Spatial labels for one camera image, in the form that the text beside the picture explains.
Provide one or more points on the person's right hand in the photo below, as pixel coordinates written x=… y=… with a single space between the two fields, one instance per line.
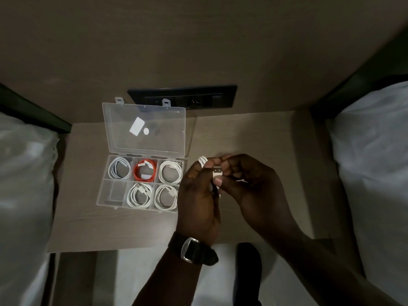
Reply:
x=261 y=194

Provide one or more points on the person's right forearm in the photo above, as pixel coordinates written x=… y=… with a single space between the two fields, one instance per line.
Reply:
x=322 y=270

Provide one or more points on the clear plastic organizer box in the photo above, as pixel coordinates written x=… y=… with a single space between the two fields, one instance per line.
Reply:
x=143 y=136

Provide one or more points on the person's left thumb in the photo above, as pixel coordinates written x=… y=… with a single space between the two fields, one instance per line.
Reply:
x=214 y=163

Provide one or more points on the person's right thumb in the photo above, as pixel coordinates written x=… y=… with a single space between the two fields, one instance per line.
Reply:
x=227 y=184

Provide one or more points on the person's left forearm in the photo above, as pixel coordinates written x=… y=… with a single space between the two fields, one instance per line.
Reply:
x=169 y=280

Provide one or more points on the dark bed headboard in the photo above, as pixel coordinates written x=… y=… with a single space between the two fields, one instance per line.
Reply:
x=360 y=79
x=35 y=113

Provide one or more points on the person's black shoe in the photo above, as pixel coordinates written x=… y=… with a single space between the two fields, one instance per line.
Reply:
x=248 y=277

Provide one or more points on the black wristwatch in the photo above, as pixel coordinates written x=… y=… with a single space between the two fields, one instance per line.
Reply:
x=193 y=249

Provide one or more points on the black wall outlet panel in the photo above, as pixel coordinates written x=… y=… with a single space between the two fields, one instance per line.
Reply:
x=204 y=95

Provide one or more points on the person's left hand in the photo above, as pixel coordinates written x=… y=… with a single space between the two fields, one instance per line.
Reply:
x=197 y=210

